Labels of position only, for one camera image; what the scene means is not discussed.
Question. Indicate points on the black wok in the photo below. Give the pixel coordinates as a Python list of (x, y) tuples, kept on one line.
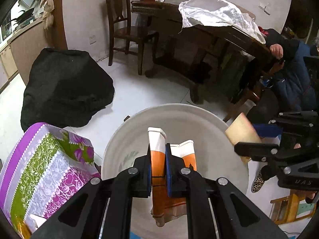
[(28, 14)]

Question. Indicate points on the white plastic bucket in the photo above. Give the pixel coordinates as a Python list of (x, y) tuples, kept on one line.
[(214, 153)]

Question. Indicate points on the floral purple tablecloth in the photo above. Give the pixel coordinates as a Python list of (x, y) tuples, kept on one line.
[(47, 167)]

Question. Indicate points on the cardboard piece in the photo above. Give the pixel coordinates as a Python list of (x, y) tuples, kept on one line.
[(241, 130)]

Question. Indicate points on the leopard print slipper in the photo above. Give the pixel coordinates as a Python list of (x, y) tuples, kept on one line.
[(257, 183)]

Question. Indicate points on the dark wooden dining table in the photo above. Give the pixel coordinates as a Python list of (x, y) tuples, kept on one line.
[(166, 19)]

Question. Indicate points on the seated elderly person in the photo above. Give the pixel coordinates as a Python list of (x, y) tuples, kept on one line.
[(290, 86)]

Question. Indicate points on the small wooden stool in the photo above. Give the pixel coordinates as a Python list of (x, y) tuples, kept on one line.
[(293, 208)]

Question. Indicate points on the black fabric covered object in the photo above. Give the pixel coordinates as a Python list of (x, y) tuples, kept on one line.
[(65, 89)]

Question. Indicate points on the dark wooden chair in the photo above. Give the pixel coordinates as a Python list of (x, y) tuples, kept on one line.
[(126, 38)]

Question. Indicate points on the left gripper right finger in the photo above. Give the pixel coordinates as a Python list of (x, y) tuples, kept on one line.
[(216, 208)]

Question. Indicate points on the kitchen base cabinets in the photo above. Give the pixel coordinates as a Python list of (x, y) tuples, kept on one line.
[(19, 52)]

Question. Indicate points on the white crumpled sheet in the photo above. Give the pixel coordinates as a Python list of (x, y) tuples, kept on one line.
[(215, 13)]

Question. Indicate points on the orange white paper carton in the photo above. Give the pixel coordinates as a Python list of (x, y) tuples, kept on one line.
[(165, 206)]

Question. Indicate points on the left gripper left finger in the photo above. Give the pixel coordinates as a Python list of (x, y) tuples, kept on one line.
[(101, 208)]

